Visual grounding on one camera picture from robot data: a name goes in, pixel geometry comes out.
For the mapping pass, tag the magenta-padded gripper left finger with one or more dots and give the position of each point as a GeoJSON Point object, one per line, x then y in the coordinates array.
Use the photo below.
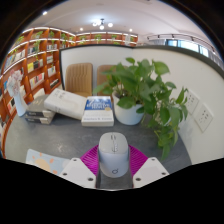
{"type": "Point", "coordinates": [78, 171]}

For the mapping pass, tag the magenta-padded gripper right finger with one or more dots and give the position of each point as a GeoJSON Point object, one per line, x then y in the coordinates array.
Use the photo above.
{"type": "Point", "coordinates": [150, 171]}

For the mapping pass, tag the white computer mouse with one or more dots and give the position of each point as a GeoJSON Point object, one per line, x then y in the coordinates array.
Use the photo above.
{"type": "Point", "coordinates": [113, 155]}

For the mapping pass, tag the pastel sun print mouse pad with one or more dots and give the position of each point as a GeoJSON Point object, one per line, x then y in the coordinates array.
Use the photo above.
{"type": "Point", "coordinates": [43, 160]}

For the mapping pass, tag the green plant in white pot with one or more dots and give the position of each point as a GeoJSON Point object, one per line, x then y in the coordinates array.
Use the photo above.
{"type": "Point", "coordinates": [128, 115]}

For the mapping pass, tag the blue-covered white book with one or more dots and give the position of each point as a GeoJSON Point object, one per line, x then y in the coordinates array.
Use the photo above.
{"type": "Point", "coordinates": [98, 110]}

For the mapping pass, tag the tan ribbed chair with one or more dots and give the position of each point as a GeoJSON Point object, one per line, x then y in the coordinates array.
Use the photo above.
{"type": "Point", "coordinates": [102, 80]}
{"type": "Point", "coordinates": [79, 80]}

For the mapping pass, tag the orange wooden shelf unit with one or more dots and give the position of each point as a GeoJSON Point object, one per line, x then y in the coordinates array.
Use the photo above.
{"type": "Point", "coordinates": [30, 63]}

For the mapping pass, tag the glass window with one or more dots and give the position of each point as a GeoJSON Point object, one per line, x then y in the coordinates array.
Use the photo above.
{"type": "Point", "coordinates": [188, 45]}

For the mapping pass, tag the ceiling chandelier light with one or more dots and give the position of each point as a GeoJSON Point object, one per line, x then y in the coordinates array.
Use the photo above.
{"type": "Point", "coordinates": [102, 24]}

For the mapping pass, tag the recessed ceiling lights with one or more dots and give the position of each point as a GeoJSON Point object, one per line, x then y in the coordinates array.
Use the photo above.
{"type": "Point", "coordinates": [44, 13]}

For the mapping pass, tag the white wall socket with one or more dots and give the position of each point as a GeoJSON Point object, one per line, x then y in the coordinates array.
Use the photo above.
{"type": "Point", "coordinates": [192, 101]}
{"type": "Point", "coordinates": [204, 117]}

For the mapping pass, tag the black track light rail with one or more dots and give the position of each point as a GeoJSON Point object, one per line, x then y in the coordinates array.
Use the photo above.
{"type": "Point", "coordinates": [180, 36]}

